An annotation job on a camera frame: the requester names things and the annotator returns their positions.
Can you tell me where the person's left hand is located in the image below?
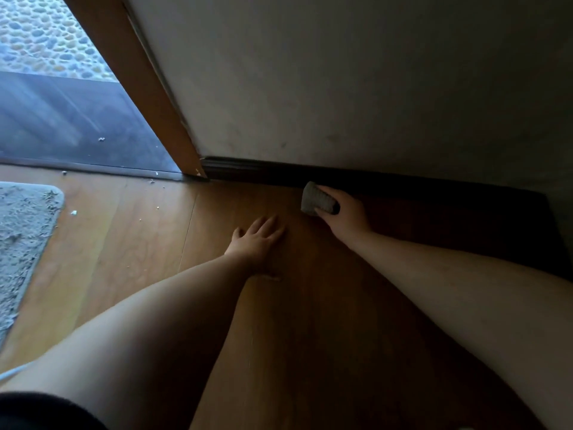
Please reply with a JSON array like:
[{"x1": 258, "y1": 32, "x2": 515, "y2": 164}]
[{"x1": 223, "y1": 214, "x2": 288, "y2": 279}]

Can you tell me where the grey cleaning cloth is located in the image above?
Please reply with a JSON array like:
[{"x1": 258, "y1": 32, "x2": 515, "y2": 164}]
[{"x1": 300, "y1": 180, "x2": 341, "y2": 217}]

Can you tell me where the grey fluffy floor mat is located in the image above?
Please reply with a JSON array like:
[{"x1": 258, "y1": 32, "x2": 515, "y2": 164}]
[{"x1": 0, "y1": 180, "x2": 66, "y2": 351}]

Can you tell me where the person's right forearm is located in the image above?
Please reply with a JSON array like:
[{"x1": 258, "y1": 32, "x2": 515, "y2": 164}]
[{"x1": 351, "y1": 231, "x2": 573, "y2": 430}]

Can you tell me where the black shirt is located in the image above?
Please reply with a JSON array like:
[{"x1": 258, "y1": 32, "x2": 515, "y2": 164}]
[{"x1": 0, "y1": 391, "x2": 109, "y2": 430}]

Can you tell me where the person's right hand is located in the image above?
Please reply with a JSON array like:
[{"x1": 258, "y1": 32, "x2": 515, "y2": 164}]
[{"x1": 314, "y1": 185, "x2": 374, "y2": 248}]

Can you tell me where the person's left forearm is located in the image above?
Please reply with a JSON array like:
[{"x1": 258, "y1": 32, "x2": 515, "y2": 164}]
[{"x1": 0, "y1": 254, "x2": 257, "y2": 430}]

